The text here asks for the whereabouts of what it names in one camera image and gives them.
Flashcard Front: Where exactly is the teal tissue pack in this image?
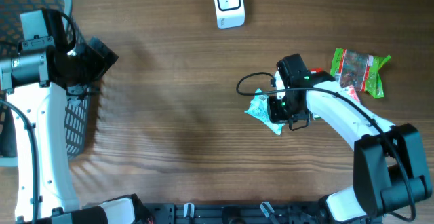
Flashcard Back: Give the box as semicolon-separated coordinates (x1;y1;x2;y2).
245;95;285;136

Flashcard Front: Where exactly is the red coffee stick sachet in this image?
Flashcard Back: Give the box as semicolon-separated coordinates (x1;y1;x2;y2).
310;68;323;74

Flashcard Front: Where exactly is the orange snack packet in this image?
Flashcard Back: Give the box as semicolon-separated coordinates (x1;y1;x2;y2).
343;85;361;103

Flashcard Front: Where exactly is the green candy bag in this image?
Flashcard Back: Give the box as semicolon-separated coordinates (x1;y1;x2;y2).
330;48;391;98

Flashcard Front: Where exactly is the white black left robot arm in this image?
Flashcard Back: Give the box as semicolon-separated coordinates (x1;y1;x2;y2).
1;8;154;223

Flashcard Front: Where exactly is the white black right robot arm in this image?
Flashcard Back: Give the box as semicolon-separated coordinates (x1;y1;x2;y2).
267;54;433;223

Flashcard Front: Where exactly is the white barcode scanner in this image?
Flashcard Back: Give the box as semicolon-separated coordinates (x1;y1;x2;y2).
214;0;245;29

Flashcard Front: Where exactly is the grey plastic shopping basket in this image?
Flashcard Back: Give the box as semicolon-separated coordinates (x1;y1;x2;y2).
1;0;90;167

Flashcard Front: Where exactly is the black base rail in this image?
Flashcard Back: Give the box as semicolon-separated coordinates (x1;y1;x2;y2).
81;200;384;224

